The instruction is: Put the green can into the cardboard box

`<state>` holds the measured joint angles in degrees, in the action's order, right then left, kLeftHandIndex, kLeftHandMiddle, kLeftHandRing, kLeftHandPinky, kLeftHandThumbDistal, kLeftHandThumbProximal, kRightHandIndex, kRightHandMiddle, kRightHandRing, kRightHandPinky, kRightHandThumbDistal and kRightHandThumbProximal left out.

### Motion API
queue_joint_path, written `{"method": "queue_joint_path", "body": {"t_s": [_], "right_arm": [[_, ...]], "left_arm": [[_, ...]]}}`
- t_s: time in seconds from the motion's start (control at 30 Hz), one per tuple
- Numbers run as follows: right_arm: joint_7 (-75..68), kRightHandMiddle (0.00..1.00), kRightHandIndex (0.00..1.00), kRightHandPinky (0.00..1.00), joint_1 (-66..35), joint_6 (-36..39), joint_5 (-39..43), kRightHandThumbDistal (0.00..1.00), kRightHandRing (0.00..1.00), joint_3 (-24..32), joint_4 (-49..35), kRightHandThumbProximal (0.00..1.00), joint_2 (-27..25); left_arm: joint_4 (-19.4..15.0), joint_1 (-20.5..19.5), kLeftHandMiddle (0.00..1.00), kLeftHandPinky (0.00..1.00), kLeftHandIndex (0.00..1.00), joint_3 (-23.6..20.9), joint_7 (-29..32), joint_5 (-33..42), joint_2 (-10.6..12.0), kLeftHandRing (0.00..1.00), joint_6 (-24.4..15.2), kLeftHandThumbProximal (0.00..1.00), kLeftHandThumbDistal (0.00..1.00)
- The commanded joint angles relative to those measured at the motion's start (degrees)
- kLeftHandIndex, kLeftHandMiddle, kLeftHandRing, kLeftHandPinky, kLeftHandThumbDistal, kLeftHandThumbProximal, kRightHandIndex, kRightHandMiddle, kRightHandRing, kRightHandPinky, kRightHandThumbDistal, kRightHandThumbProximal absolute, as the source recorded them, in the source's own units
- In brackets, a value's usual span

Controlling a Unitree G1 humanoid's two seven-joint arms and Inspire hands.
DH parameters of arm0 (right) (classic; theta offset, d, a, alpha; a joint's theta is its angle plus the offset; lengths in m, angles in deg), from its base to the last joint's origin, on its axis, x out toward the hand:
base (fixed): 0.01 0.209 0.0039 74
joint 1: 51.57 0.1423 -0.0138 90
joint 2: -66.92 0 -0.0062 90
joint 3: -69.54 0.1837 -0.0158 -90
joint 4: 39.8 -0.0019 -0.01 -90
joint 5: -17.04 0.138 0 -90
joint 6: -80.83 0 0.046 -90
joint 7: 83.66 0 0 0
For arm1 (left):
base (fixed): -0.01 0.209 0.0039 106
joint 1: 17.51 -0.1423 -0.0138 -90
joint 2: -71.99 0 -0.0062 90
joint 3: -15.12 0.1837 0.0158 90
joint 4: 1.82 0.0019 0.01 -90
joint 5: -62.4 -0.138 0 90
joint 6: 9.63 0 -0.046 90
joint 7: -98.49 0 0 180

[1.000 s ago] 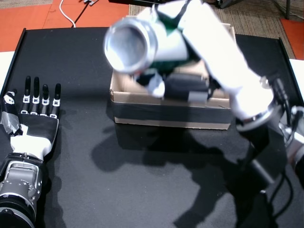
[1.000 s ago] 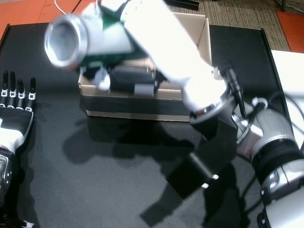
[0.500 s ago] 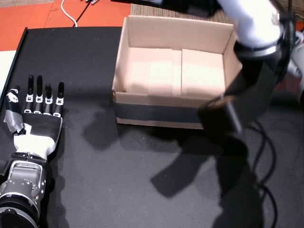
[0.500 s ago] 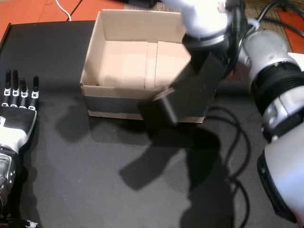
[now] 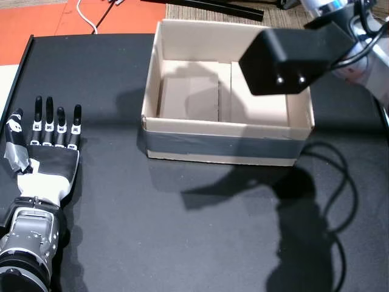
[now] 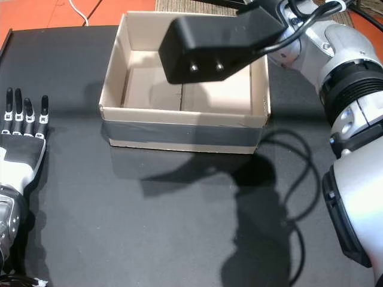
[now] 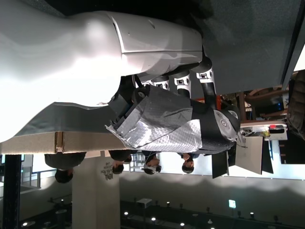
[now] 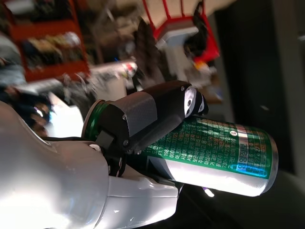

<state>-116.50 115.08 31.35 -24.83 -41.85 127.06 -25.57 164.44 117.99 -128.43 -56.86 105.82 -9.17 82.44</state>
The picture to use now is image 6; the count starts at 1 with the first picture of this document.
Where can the white zip tie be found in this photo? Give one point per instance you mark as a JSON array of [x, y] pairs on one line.
[[338, 4]]

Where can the black table edge rail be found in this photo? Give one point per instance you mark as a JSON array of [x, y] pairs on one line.
[[6, 39]]

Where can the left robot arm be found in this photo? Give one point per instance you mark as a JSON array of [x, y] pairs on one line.
[[9, 215]]

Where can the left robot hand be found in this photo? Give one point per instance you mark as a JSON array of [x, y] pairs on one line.
[[21, 155]]

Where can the open cardboard box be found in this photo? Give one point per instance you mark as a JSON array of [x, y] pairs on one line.
[[179, 134]]

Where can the black metal frame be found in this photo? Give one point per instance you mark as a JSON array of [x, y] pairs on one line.
[[224, 1]]

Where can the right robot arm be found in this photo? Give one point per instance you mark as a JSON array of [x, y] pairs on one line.
[[353, 74]]

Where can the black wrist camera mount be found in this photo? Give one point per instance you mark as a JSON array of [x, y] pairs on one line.
[[209, 39]]

